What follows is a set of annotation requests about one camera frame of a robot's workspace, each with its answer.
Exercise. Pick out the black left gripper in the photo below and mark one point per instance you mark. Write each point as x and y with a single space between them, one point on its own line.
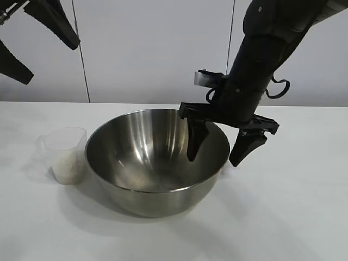
12 9

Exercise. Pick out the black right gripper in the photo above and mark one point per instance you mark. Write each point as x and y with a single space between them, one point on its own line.
236 106

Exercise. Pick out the stainless steel mixing bowl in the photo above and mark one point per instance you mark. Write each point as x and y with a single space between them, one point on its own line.
157 168

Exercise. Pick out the clear plastic measuring cup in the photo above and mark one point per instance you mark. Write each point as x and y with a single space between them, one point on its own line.
68 152

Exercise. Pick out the white uncooked rice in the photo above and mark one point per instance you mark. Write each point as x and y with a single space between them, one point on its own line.
69 168

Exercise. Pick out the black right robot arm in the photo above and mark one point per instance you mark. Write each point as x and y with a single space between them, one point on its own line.
258 49

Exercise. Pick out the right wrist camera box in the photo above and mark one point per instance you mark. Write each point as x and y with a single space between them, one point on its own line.
206 77

